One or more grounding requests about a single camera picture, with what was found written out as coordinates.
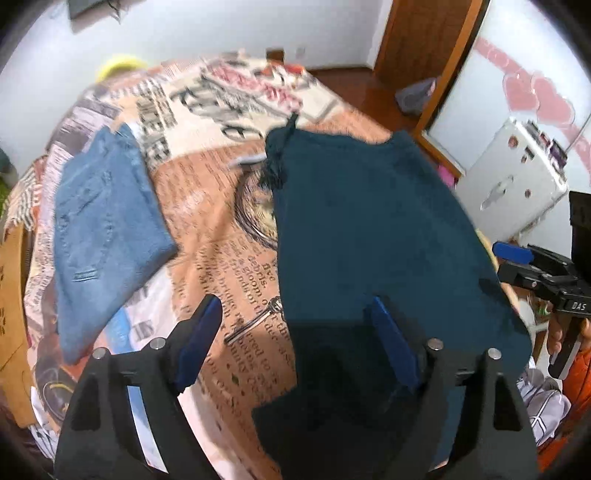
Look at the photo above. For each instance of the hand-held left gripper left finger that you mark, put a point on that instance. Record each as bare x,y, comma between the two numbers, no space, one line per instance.
198,341

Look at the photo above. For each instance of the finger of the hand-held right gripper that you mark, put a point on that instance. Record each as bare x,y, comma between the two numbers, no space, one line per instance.
517,276
510,251

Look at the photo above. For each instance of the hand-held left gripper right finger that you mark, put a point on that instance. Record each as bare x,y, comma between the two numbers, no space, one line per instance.
392,341

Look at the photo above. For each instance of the dark teal pants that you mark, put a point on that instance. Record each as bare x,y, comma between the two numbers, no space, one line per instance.
369,230

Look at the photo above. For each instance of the person's right hand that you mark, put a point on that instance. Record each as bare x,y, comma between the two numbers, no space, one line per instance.
555,337

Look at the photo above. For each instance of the white hard suitcase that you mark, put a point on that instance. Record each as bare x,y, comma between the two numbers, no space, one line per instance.
508,175

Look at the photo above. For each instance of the printed blanket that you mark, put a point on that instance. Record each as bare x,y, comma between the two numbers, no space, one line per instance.
221,240

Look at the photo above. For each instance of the person's orange clothing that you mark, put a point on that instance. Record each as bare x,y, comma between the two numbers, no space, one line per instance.
579,397

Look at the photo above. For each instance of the white grey garment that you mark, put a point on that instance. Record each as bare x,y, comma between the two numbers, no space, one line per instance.
545,406

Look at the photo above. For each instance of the folded blue jeans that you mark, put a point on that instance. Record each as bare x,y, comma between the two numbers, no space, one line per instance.
101,230

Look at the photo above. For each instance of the grey cloth heap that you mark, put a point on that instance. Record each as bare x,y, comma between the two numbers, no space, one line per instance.
415,96

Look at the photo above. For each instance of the wooden lap desk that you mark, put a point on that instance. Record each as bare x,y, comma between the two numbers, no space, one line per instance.
11,323

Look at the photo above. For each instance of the brown wooden door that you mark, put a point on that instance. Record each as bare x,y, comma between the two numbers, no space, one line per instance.
425,37

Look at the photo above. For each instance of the yellow pillow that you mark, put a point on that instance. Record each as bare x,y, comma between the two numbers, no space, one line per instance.
120,67

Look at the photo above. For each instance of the pink heart wall sticker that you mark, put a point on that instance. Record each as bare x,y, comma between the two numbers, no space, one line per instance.
526,92

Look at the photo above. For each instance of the white wall outlet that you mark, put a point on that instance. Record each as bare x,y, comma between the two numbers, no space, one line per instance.
300,51

